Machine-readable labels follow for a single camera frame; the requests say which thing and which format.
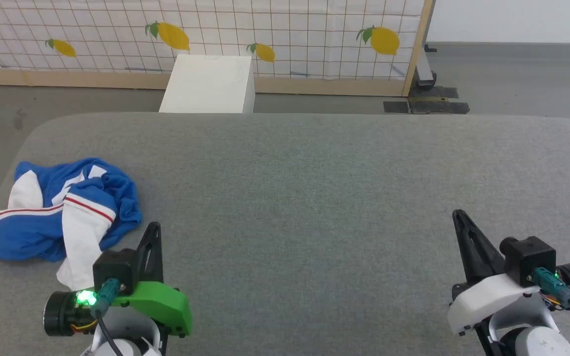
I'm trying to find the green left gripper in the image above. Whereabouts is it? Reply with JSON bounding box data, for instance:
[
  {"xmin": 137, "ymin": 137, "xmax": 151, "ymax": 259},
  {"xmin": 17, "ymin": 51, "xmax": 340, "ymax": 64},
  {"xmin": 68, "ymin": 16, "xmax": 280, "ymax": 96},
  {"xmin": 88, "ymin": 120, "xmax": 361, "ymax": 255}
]
[{"xmin": 111, "ymin": 222, "xmax": 193, "ymax": 338}]

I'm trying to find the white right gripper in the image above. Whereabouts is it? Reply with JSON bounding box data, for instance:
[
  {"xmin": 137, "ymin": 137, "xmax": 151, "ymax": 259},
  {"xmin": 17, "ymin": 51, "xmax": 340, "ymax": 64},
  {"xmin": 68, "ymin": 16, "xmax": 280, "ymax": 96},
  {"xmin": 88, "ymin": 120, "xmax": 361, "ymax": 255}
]
[{"xmin": 446, "ymin": 209, "xmax": 539, "ymax": 336}]

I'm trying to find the blue white sports shirt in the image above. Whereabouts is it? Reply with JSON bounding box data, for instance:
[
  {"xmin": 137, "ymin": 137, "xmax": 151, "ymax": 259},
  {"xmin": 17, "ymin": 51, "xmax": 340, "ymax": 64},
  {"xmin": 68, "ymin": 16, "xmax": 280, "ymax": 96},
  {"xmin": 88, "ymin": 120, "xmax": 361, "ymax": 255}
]
[{"xmin": 0, "ymin": 157, "xmax": 143, "ymax": 292}]

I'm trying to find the white box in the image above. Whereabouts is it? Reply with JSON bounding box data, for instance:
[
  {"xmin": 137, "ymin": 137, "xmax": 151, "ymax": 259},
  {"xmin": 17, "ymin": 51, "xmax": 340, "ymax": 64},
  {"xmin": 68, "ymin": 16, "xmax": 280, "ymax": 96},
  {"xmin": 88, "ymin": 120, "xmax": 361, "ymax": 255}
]
[{"xmin": 158, "ymin": 54, "xmax": 256, "ymax": 115}]

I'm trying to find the grey metal stand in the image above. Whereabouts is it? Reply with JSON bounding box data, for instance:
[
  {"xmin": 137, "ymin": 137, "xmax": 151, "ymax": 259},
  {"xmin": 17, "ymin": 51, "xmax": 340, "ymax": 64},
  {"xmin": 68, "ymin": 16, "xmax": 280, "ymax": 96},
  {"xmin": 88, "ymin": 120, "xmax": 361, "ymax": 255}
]
[{"xmin": 413, "ymin": 44, "xmax": 439, "ymax": 91}]

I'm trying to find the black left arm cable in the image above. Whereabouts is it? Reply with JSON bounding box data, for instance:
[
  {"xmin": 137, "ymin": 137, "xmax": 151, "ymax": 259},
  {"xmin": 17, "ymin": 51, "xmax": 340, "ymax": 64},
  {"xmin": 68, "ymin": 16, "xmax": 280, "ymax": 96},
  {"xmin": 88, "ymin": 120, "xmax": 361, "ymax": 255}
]
[{"xmin": 89, "ymin": 278, "xmax": 126, "ymax": 356}]

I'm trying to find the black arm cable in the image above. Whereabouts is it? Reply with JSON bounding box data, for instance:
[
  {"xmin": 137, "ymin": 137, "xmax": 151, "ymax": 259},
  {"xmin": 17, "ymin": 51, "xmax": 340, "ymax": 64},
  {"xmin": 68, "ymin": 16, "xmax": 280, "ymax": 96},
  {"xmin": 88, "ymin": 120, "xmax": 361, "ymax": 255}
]
[
  {"xmin": 532, "ymin": 267, "xmax": 570, "ymax": 343},
  {"xmin": 89, "ymin": 278, "xmax": 126, "ymax": 356}
]

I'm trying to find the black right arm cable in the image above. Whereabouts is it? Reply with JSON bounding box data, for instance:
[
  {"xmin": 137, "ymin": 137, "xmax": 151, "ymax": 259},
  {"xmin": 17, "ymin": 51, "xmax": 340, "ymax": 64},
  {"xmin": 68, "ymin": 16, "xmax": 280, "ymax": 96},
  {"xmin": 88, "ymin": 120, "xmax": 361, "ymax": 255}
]
[{"xmin": 532, "ymin": 267, "xmax": 570, "ymax": 343}]

